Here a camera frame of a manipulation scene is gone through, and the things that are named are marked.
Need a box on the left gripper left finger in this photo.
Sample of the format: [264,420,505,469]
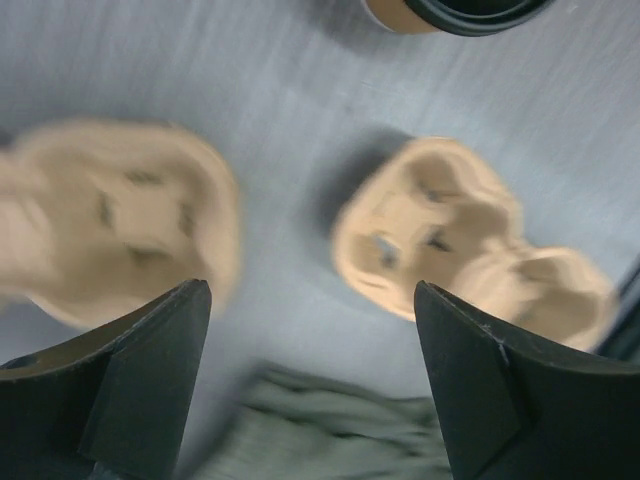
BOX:
[1,280,211,479]

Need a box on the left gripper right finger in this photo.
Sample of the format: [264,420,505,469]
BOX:
[414,282,639,479]

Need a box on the black plastic cup lid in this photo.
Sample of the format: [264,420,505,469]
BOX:
[404,0,554,37]

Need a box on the single brown paper cup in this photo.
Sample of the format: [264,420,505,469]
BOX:
[361,0,438,35]

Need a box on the olive green cloth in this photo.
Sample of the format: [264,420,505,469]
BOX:
[192,364,452,480]

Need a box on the brown pulp cup carrier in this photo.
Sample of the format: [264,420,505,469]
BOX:
[332,137,617,351]

